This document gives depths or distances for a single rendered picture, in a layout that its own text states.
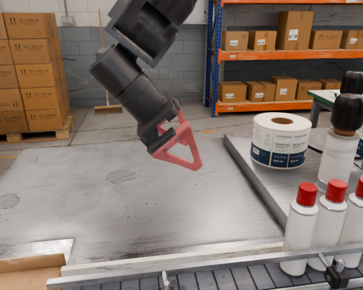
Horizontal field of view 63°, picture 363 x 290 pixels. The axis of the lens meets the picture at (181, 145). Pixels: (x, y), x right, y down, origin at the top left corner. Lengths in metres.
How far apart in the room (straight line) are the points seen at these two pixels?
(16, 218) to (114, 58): 0.70
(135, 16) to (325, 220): 0.50
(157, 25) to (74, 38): 4.56
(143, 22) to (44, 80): 3.23
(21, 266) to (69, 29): 4.36
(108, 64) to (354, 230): 0.56
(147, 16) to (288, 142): 0.76
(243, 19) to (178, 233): 4.48
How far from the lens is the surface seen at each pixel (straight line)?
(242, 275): 0.68
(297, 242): 0.65
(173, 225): 0.87
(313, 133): 1.43
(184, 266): 0.58
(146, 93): 0.42
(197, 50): 4.93
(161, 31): 0.40
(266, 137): 1.06
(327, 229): 0.66
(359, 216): 0.69
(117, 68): 0.41
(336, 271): 0.62
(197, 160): 0.43
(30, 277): 0.81
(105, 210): 0.95
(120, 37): 0.41
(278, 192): 0.96
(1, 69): 3.68
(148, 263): 0.66
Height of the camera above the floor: 1.38
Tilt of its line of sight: 24 degrees down
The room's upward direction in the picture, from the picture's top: straight up
